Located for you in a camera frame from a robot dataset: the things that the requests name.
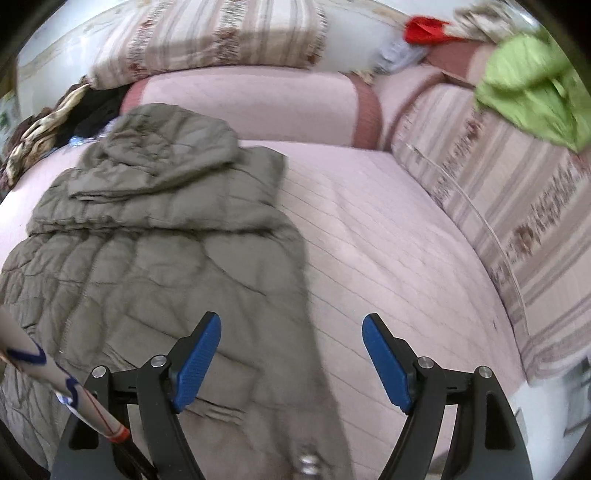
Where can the olive quilted hooded jacket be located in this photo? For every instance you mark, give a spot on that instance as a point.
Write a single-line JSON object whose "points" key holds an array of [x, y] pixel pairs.
{"points": [[161, 258]]}

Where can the brown beige blanket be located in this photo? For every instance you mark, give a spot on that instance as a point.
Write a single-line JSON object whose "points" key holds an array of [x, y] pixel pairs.
{"points": [[41, 129]]}

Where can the beige cloth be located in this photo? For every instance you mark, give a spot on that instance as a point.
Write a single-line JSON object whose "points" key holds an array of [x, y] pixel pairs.
{"points": [[485, 21]]}

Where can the short pink bolster cushion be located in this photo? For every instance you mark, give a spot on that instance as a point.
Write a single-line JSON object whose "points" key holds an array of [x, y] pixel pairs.
{"points": [[415, 87]]}

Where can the green cloth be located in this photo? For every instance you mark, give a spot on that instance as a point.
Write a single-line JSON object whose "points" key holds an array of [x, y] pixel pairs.
{"points": [[531, 87]]}

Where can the white printed stick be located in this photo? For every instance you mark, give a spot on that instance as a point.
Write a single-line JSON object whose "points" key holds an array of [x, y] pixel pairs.
{"points": [[27, 350]]}

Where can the striped floral cushion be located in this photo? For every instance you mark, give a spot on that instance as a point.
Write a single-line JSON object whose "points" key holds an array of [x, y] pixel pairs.
{"points": [[508, 194]]}

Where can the long pink bolster cushion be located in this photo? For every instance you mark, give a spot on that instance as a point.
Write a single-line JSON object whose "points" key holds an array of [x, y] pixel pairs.
{"points": [[258, 101]]}

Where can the light blue cloth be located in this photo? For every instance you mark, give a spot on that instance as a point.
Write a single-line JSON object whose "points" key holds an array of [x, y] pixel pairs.
{"points": [[85, 138]]}

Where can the black clothes pile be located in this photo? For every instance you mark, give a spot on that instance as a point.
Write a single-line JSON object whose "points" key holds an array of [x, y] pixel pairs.
{"points": [[99, 113]]}

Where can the striped floral pillow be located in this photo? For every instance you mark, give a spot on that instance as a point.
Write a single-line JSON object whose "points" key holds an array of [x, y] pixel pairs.
{"points": [[207, 32]]}

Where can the red cloth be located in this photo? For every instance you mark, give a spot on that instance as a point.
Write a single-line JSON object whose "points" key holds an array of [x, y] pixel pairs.
{"points": [[425, 30]]}

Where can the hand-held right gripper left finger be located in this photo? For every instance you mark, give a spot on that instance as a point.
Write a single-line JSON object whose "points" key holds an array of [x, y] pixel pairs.
{"points": [[196, 364]]}

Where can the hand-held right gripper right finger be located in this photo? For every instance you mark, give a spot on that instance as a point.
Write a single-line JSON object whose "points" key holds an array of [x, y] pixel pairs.
{"points": [[385, 364]]}

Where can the grey cloth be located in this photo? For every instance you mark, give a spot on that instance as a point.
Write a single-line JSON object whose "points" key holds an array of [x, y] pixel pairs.
{"points": [[397, 55]]}

